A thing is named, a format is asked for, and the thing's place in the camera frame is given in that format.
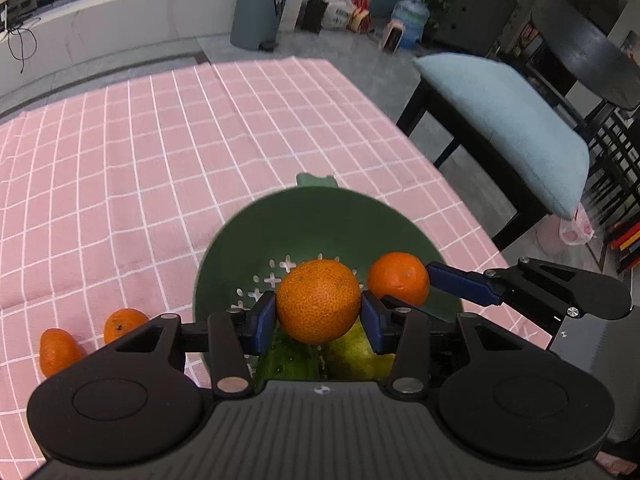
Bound white plastic bag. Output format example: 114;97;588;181
322;0;358;31

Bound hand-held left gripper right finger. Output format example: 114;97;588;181
360;290;551;399

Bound black cables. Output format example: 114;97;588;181
0;4;39;74

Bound green cucumber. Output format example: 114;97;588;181
255;332;322;382

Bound pink checked tablecloth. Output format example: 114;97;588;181
0;56;556;480

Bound stack of coloured books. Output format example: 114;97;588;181
609;219;640;275

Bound white media console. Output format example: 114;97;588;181
0;0;306;108

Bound pink bin with bag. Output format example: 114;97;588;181
537;204;599;257

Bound dark cabinet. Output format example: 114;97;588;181
432;0;521;58

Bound yellow-green pear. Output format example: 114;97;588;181
320;317;396;382

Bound blue water jug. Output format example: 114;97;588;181
391;0;431;51

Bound large orange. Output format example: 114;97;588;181
276;259;362;345

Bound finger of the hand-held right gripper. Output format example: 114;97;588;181
426;257;632;321

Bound bench with blue cushion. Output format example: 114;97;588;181
412;53;592;220

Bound grey trash bin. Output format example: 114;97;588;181
230;0;292;52

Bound pink stool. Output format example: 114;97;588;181
381;19;407;55

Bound red and yellow bag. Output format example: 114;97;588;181
348;0;374;34

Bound green colander bowl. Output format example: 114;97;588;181
192;172;466;396

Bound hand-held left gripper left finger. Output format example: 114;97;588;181
92;290;278;400

